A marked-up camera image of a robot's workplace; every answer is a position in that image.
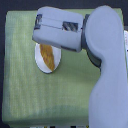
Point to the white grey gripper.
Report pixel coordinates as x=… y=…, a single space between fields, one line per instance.
x=60 y=28

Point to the golden brown bread roll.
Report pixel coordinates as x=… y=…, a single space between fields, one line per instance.
x=48 y=57

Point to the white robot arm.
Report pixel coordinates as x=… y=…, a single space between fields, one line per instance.
x=101 y=34

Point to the white round plate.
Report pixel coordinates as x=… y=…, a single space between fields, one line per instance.
x=40 y=62

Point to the green table cloth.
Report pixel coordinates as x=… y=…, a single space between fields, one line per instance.
x=34 y=98

